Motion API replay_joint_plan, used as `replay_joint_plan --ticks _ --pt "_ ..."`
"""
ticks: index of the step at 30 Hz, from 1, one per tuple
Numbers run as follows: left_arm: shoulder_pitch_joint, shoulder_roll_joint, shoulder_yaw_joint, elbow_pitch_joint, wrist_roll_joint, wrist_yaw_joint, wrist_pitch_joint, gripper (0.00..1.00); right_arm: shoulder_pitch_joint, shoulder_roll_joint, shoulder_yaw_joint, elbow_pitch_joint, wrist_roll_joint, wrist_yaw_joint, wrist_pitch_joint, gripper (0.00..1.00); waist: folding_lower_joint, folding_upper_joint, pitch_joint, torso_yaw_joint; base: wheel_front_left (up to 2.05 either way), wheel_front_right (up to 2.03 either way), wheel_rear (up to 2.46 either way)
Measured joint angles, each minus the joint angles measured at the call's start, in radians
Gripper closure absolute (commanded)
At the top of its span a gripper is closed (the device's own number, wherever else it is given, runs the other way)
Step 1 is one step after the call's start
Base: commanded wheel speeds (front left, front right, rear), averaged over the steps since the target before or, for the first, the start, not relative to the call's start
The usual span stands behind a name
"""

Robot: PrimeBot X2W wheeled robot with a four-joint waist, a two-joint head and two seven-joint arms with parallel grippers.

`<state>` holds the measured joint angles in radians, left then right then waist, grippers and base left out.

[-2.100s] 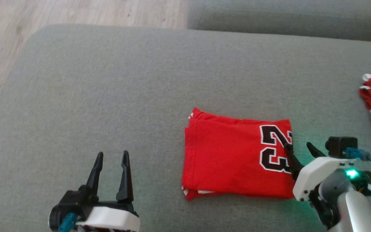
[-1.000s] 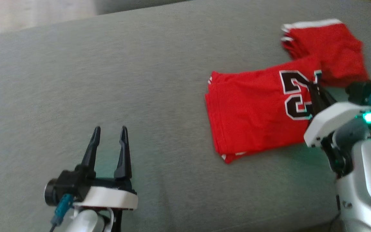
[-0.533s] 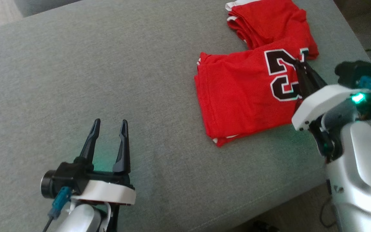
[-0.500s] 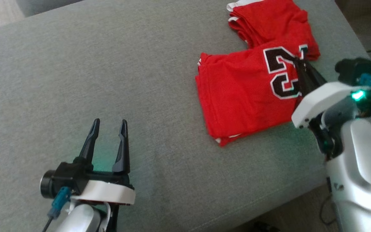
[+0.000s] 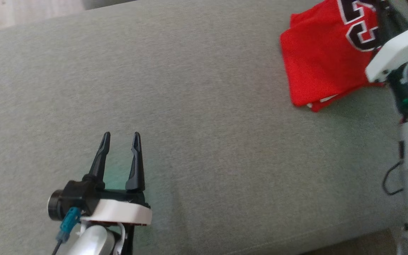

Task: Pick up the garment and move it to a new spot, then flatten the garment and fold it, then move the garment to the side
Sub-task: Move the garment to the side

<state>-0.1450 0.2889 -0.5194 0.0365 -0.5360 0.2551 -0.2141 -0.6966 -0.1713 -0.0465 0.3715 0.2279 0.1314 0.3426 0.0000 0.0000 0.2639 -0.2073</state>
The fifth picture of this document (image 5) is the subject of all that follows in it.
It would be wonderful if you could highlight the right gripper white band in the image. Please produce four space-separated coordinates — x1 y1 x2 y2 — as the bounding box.
365 0 408 83

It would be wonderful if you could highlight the left arm cable blue plug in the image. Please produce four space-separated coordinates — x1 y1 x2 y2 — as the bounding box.
51 207 81 255

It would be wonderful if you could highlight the large grey sofa seat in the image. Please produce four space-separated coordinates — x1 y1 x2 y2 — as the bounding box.
0 0 408 255

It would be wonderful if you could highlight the red shorts white trim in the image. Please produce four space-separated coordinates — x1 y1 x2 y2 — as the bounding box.
306 93 351 113

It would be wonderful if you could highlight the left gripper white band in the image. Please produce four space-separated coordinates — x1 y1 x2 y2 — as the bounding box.
80 132 153 227

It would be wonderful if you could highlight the red white basketball jersey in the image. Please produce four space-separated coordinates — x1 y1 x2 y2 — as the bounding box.
279 0 385 107

